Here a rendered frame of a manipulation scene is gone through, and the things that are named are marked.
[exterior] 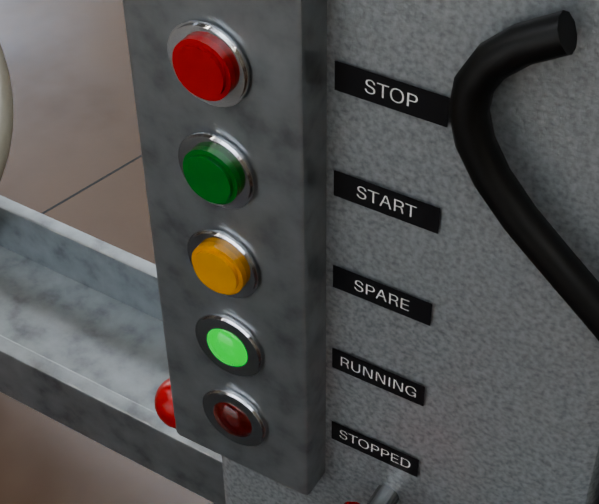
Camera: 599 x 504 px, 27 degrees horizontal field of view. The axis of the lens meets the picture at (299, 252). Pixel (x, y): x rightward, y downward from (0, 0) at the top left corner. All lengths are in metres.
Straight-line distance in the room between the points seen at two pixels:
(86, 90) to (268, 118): 2.65
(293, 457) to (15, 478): 1.70
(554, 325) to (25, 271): 0.56
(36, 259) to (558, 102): 0.62
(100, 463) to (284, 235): 1.79
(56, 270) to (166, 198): 0.44
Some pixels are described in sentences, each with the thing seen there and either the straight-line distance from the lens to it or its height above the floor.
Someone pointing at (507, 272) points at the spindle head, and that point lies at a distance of 0.48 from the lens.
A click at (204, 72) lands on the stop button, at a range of 0.46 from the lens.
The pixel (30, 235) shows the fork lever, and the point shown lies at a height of 1.16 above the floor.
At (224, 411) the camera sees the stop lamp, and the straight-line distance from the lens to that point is 0.60.
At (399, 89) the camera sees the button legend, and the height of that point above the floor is 1.52.
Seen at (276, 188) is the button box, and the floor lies 1.47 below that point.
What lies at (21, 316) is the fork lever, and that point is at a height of 1.13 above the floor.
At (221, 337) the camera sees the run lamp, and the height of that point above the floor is 1.38.
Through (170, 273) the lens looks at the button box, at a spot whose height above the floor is 1.40.
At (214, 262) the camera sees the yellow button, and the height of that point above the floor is 1.42.
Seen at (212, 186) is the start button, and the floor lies 1.47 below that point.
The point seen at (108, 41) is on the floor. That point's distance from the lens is 3.28.
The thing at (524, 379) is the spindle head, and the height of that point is 1.40.
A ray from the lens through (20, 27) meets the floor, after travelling 3.38.
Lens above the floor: 1.79
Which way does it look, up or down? 43 degrees down
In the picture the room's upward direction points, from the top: 1 degrees counter-clockwise
